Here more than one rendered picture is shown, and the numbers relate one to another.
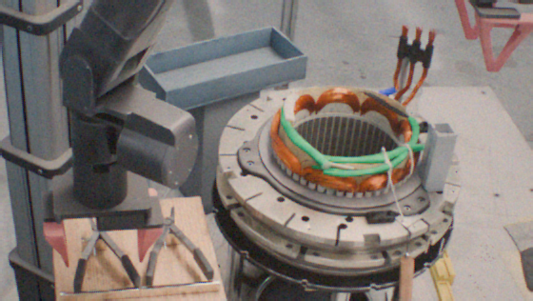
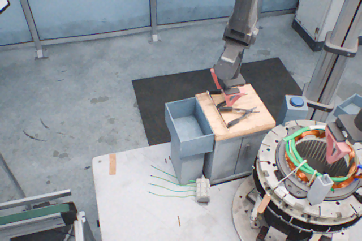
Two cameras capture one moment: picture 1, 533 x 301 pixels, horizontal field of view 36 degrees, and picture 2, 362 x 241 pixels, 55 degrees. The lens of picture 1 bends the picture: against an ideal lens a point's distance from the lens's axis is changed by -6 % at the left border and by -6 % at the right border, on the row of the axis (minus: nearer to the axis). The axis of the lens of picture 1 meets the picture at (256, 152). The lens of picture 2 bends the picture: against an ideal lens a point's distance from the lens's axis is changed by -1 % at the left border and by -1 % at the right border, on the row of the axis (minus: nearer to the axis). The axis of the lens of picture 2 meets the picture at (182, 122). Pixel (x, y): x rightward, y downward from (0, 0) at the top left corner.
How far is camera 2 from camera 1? 0.81 m
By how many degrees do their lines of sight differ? 61
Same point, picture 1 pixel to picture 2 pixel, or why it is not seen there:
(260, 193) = (278, 134)
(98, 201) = not seen: hidden behind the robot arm
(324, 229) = (264, 155)
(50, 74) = (321, 68)
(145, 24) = (232, 18)
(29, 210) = not seen: hidden behind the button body
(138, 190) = (233, 82)
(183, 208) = (266, 118)
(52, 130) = (311, 88)
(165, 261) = (236, 116)
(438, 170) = (313, 192)
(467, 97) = not seen: outside the picture
